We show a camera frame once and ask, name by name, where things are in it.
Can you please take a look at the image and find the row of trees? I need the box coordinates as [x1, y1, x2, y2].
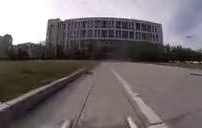
[7, 40, 202, 66]

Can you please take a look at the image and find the grey concrete path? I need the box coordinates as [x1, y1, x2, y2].
[8, 61, 147, 128]

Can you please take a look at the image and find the large curved grey building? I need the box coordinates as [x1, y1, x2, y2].
[45, 16, 164, 61]

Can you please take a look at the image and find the grey concrete kerb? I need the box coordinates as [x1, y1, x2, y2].
[0, 67, 89, 128]

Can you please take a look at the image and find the grass strip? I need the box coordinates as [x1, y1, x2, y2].
[155, 61, 202, 72]

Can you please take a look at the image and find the pale concrete strip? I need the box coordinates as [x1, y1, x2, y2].
[108, 66, 170, 128]

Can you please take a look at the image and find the grey asphalt road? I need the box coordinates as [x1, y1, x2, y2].
[103, 60, 202, 128]

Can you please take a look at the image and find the robot's own part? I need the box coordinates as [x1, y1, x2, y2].
[126, 115, 138, 128]
[60, 119, 72, 128]

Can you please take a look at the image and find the grass field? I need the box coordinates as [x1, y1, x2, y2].
[0, 59, 102, 103]

